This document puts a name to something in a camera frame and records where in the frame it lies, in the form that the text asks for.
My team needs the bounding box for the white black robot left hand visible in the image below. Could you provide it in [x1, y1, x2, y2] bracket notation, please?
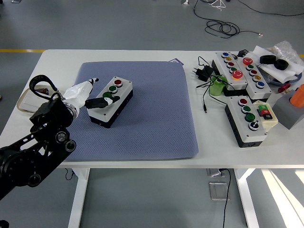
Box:
[62, 77, 121, 112]

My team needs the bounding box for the orange cylinder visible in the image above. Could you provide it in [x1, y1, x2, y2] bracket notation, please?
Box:
[289, 84, 304, 107]

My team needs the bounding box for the white table leg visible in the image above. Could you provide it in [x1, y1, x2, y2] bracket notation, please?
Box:
[67, 168, 91, 228]
[234, 168, 261, 228]

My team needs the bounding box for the long black floor cable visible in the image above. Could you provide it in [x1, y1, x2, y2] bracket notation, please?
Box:
[238, 0, 304, 17]

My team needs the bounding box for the short black cable loop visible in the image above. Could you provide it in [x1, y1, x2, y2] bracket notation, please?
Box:
[64, 168, 76, 181]

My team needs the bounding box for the grey block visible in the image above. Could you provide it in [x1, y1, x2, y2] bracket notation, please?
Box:
[272, 89, 304, 130]

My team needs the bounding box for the black power adapter plug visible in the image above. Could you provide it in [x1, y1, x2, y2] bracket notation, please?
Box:
[191, 65, 214, 83]

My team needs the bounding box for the black cable under table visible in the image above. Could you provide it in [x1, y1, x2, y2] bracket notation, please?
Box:
[218, 168, 232, 228]

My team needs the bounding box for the coiled black floor cable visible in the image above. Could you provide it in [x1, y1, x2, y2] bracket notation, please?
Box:
[193, 0, 264, 39]

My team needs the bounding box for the small red knob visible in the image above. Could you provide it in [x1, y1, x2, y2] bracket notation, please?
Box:
[278, 83, 292, 94]

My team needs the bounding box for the white floor cord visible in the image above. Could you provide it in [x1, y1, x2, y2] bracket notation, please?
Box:
[208, 0, 229, 11]

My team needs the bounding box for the black adapter cord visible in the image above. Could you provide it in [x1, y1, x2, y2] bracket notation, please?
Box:
[196, 56, 236, 114]

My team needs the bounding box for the grey-blue textured mat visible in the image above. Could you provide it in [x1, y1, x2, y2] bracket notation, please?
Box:
[64, 61, 199, 162]

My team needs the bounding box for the grey four-button control box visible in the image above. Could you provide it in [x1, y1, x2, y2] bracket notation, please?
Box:
[224, 95, 268, 148]
[86, 76, 133, 129]

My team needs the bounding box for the blue round plate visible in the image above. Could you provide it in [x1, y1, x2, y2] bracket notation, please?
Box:
[268, 72, 303, 86]

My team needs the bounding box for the cream switch box green red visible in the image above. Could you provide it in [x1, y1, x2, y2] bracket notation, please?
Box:
[252, 100, 279, 133]

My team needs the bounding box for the five-button box with emergency stop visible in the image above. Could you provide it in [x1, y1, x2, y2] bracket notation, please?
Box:
[211, 51, 249, 97]
[235, 52, 273, 100]

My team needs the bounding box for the cream oval dish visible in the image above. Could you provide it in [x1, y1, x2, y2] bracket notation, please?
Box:
[17, 83, 52, 114]

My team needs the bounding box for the black foam ring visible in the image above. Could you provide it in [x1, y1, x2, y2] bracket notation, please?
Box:
[259, 55, 277, 65]
[275, 59, 288, 71]

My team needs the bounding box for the metal floor socket plate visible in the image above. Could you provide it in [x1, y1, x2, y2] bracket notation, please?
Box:
[209, 181, 230, 201]
[206, 168, 225, 178]

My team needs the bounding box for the clear bubble wrap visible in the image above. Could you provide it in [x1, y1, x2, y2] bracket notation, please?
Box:
[267, 40, 304, 66]

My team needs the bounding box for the white wall switch plate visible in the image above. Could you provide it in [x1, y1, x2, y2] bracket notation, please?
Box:
[21, 91, 41, 111]

